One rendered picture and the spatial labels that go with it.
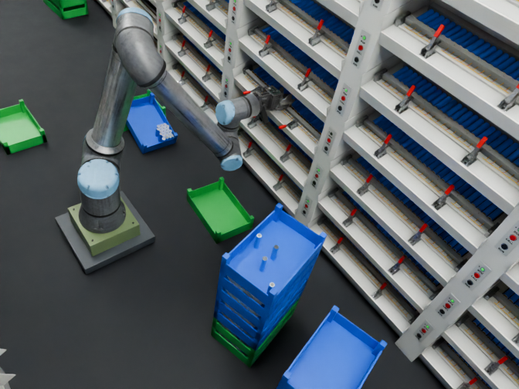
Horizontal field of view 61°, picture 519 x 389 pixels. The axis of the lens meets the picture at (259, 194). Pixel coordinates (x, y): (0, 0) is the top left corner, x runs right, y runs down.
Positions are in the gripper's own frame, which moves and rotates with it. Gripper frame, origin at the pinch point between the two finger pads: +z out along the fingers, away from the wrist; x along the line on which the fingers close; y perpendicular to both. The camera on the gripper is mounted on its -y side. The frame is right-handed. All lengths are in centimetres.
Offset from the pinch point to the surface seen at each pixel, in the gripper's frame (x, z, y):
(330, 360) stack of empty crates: -94, -51, -25
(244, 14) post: 31.3, -7.9, 24.9
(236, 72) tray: 31.0, -6.7, -3.8
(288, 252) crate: -62, -48, -9
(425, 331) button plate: -104, -7, -33
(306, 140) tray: -21.3, -6.2, -5.5
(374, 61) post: -39, -8, 42
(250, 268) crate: -60, -62, -10
